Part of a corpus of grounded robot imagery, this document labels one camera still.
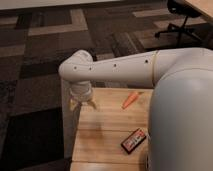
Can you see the black red candy box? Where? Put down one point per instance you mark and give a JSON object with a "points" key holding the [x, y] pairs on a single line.
{"points": [[133, 140]]}

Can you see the wooden desk corner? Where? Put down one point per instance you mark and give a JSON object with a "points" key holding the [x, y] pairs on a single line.
{"points": [[205, 7]]}

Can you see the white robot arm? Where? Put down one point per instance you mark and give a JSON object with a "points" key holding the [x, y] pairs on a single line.
{"points": [[180, 125]]}

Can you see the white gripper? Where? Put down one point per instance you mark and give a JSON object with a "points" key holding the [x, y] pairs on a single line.
{"points": [[81, 91]]}

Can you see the orange carrot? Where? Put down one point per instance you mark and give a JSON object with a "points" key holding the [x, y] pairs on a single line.
{"points": [[130, 99]]}

